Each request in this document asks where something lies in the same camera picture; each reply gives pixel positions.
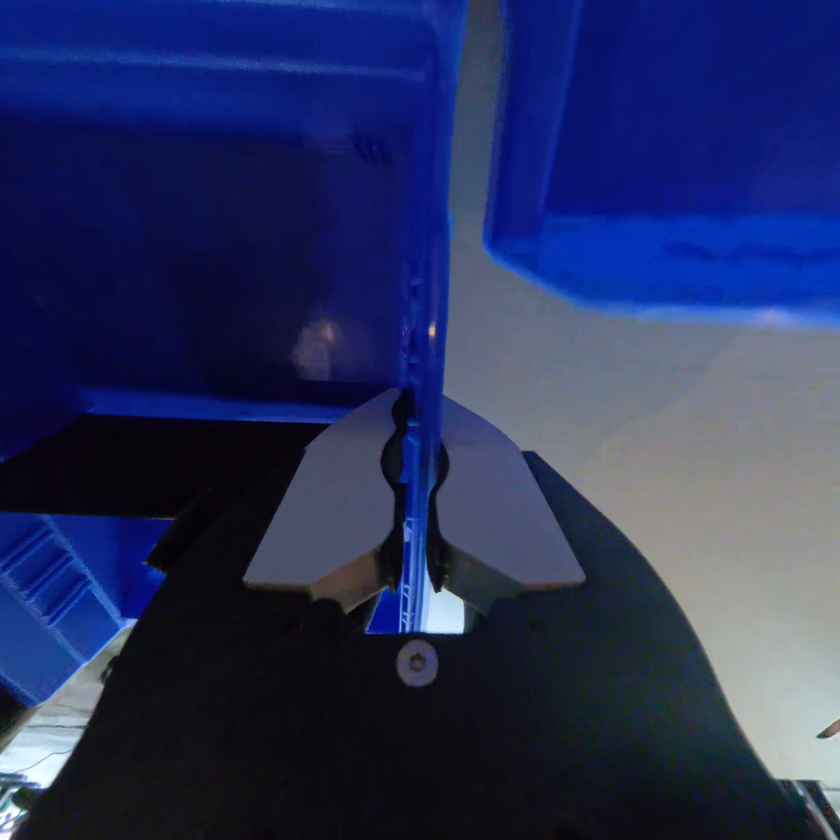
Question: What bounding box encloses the blue divided parts bin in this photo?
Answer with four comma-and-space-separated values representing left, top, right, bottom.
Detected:
0, 0, 468, 708

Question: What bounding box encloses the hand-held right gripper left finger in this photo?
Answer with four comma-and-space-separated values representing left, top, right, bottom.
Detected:
243, 387, 414, 614

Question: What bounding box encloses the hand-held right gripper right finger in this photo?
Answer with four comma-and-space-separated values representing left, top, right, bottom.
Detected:
427, 394, 587, 618

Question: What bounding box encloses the blue plastic bin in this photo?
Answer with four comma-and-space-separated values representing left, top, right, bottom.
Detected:
482, 0, 840, 329

